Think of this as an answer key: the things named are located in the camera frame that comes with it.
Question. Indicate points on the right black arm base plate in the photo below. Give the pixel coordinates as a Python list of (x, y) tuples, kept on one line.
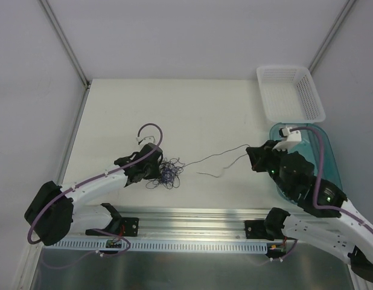
[(255, 229)]

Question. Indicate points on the white perforated plastic basket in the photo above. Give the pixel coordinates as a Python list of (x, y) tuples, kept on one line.
[(289, 95)]

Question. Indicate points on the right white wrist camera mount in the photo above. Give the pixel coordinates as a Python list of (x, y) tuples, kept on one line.
[(290, 137)]

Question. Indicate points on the white slotted cable duct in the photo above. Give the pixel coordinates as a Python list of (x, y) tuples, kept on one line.
[(174, 246)]

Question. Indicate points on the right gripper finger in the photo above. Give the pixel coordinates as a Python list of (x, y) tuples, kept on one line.
[(257, 163), (256, 151)]

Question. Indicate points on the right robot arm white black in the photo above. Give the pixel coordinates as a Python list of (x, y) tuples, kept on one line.
[(304, 186)]

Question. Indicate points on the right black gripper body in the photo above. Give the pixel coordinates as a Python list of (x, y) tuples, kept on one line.
[(258, 157)]

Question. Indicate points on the aluminium mounting rail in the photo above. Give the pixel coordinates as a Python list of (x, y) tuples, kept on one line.
[(163, 219)]

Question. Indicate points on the right aluminium frame post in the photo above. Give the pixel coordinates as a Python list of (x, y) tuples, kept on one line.
[(336, 26)]

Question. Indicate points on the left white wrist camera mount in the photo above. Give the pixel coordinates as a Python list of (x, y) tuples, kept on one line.
[(142, 141)]

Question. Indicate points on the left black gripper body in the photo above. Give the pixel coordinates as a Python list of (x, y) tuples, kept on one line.
[(152, 170)]

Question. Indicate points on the left aluminium frame post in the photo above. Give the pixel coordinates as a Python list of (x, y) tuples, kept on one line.
[(57, 28)]

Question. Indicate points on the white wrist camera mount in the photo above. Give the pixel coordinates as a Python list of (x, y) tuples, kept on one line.
[(142, 141), (290, 137)]

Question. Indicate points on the aluminium frame post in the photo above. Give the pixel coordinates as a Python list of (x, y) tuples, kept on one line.
[(57, 28), (336, 26)]

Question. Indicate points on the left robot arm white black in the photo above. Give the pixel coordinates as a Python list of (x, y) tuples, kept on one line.
[(58, 210)]

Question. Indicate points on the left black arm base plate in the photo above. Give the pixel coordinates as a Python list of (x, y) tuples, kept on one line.
[(127, 225)]

